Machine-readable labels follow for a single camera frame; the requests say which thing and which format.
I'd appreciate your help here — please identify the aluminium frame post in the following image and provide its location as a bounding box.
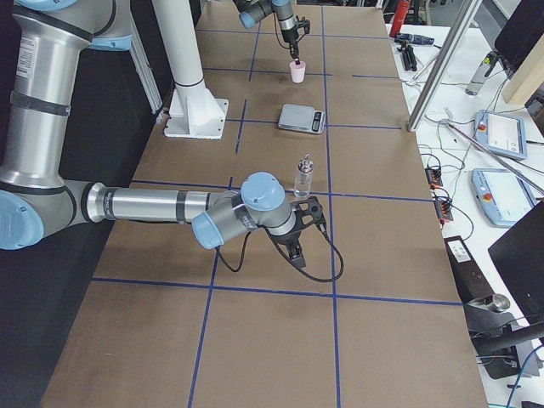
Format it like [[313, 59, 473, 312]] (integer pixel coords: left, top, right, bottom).
[[406, 0, 482, 133]]

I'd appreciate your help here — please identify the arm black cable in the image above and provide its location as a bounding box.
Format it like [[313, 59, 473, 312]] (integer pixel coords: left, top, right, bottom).
[[214, 220, 344, 283]]

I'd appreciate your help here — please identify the clear glass sauce bottle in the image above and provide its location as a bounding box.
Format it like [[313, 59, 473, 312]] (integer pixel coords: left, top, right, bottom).
[[293, 154, 314, 198]]

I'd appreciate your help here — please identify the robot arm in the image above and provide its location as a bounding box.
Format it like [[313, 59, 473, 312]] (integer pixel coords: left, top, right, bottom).
[[234, 0, 311, 67], [1, 51, 213, 276]]

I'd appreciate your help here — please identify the blue teach pendant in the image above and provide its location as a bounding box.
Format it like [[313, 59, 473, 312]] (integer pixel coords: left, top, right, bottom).
[[471, 168, 537, 228], [474, 110, 528, 161]]

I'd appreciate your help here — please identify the grey digital kitchen scale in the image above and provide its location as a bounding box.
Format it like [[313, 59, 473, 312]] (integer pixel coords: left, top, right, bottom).
[[278, 104, 326, 134]]

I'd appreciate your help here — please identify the blue patterned folded umbrella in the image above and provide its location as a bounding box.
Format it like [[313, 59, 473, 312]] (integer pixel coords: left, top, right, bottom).
[[394, 32, 434, 46]]

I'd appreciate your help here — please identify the near blue teach pendant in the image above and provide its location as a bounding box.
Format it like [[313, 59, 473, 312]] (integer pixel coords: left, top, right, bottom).
[[471, 168, 537, 228]]

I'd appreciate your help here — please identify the black box with label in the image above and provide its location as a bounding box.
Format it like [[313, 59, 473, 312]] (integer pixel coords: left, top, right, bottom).
[[444, 235, 495, 303]]

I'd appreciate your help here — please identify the black monitor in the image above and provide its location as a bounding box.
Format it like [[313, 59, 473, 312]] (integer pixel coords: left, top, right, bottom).
[[488, 202, 544, 323]]

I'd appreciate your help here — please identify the orange black connector strip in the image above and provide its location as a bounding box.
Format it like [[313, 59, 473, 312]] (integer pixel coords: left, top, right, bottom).
[[424, 166, 453, 225]]

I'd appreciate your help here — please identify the black folded tripod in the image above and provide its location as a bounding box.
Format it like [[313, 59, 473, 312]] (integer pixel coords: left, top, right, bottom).
[[398, 41, 417, 71]]

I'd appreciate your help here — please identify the pink plastic cup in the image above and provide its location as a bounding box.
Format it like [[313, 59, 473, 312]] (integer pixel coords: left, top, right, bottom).
[[289, 59, 306, 83]]

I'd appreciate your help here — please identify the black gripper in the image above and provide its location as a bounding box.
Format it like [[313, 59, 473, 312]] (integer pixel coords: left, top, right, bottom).
[[270, 196, 326, 269], [279, 16, 309, 65]]

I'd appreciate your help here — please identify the far blue teach pendant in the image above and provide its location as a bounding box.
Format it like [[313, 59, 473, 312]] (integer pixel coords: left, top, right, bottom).
[[474, 110, 528, 161]]

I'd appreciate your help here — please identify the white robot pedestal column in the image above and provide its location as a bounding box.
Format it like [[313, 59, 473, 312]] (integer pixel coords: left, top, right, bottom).
[[152, 0, 229, 139]]

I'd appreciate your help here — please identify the red water bottle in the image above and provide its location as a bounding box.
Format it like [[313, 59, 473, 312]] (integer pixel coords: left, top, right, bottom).
[[389, 0, 411, 38]]

